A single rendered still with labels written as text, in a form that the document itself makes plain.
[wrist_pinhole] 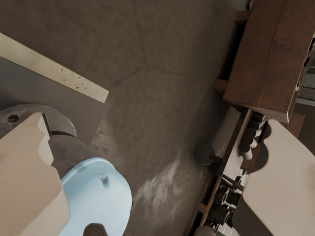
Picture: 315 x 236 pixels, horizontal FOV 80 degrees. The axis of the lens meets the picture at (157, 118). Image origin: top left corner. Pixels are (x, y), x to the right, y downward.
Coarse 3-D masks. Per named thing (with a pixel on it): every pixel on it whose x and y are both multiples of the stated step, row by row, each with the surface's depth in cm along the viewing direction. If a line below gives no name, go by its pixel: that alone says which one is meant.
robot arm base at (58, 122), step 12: (12, 108) 29; (24, 108) 29; (36, 108) 30; (48, 108) 32; (0, 120) 27; (12, 120) 29; (48, 120) 29; (60, 120) 31; (0, 132) 26; (60, 132) 28; (72, 132) 31
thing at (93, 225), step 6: (90, 228) 5; (96, 228) 5; (102, 228) 5; (198, 228) 5; (204, 228) 5; (210, 228) 5; (84, 234) 5; (90, 234) 5; (96, 234) 5; (102, 234) 5; (198, 234) 5; (204, 234) 5; (210, 234) 5
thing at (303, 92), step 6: (306, 72) 336; (312, 72) 330; (306, 78) 347; (312, 78) 340; (306, 84) 361; (312, 84) 353; (300, 90) 382; (306, 90) 374; (312, 90) 366; (300, 96) 399; (306, 96) 391; (312, 96) 382; (300, 102) 419; (306, 102) 409; (312, 102) 396
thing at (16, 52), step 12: (0, 36) 31; (0, 48) 32; (12, 48) 33; (24, 48) 34; (12, 60) 33; (24, 60) 35; (36, 60) 36; (48, 60) 38; (36, 72) 37; (48, 72) 38; (60, 72) 40; (72, 72) 42; (72, 84) 43; (84, 84) 45; (96, 84) 48; (96, 96) 48
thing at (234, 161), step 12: (240, 120) 171; (252, 120) 186; (264, 120) 198; (240, 132) 171; (252, 132) 180; (204, 144) 180; (228, 144) 168; (240, 144) 180; (252, 144) 181; (204, 156) 175; (216, 156) 170; (228, 156) 164; (240, 156) 201; (216, 168) 220; (228, 168) 172; (228, 180) 159
